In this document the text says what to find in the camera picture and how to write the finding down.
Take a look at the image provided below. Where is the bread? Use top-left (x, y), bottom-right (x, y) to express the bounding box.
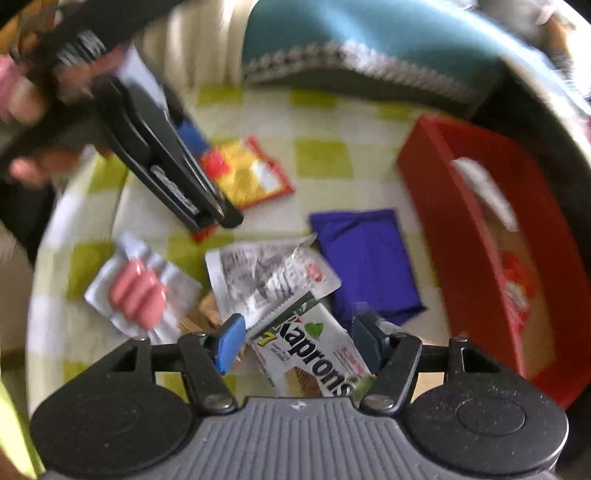
top-left (178, 291), bottom-right (252, 365)

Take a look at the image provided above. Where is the blue snack packet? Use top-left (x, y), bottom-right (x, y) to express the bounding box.
top-left (175, 117), bottom-right (211, 160)

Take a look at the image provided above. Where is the cream ribbed cloth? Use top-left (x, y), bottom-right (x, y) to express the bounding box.
top-left (139, 7), bottom-right (247, 89)

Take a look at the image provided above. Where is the yellow white checkered cloth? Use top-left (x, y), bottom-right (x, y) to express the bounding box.
top-left (28, 85), bottom-right (462, 416)

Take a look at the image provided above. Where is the white packet with red label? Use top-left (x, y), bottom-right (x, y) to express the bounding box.
top-left (450, 157), bottom-right (536, 324)

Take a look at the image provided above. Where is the white and green wafer packet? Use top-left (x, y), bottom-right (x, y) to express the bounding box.
top-left (249, 300), bottom-right (377, 400)

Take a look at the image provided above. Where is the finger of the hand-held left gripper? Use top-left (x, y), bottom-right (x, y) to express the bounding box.
top-left (117, 76), bottom-right (245, 229)
top-left (93, 76), bottom-right (218, 233)

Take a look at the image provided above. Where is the person's left hand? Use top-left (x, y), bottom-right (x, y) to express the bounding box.
top-left (0, 46), bottom-right (125, 188)

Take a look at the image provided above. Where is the red storage box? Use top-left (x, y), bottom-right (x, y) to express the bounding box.
top-left (397, 114), bottom-right (591, 409)

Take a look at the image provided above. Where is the purple snack packet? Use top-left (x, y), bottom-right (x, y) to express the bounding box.
top-left (308, 209), bottom-right (426, 326)

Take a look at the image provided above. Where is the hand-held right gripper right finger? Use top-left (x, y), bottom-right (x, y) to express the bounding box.
top-left (352, 314), bottom-right (509, 413)

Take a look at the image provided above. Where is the white grey printed snack packet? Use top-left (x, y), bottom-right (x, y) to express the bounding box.
top-left (204, 233), bottom-right (342, 330)

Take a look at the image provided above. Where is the yellow and red snack packet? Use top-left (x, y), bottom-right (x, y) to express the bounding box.
top-left (191, 136), bottom-right (296, 245)

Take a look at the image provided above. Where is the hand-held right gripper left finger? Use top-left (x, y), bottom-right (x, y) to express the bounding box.
top-left (99, 314), bottom-right (246, 414)

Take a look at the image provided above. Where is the clear pack of pink sausages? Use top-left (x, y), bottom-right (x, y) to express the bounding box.
top-left (84, 231), bottom-right (204, 342)

